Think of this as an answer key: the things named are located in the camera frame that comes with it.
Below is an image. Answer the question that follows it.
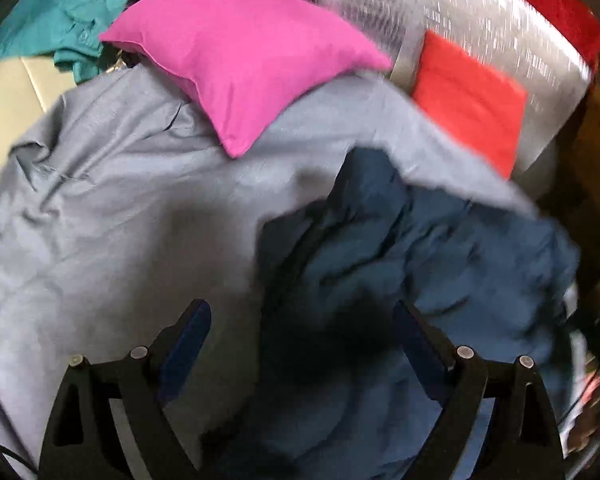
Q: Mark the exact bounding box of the navy blue puffer jacket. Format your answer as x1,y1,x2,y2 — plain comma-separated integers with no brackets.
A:
200,148,579,479

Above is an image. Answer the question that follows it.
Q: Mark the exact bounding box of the grey bed sheet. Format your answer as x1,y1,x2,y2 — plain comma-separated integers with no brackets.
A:
0,64,535,456

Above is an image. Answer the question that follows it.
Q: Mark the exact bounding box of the red orange pillow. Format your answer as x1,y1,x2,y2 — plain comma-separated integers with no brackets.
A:
412,30,528,179

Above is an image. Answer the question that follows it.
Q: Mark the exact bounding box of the cream sofa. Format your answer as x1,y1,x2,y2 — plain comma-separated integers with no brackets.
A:
0,56,76,169

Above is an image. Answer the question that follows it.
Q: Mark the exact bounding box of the pink pillow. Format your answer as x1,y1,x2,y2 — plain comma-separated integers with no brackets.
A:
99,0,391,158

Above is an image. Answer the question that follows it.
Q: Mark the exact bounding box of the teal shirt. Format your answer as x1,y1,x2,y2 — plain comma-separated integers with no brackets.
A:
0,0,128,84

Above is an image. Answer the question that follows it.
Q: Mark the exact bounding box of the silver insulation mat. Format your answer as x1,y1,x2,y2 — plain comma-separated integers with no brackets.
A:
314,0,592,176

